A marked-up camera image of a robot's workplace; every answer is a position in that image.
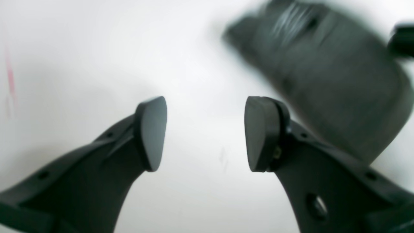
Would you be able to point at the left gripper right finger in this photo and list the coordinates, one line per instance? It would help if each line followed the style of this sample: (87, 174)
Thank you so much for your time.
(330, 191)

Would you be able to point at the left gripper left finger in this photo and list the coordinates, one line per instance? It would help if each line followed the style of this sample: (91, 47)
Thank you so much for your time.
(84, 190)

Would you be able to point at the dark grey t-shirt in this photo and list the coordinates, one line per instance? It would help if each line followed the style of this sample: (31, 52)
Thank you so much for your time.
(337, 75)

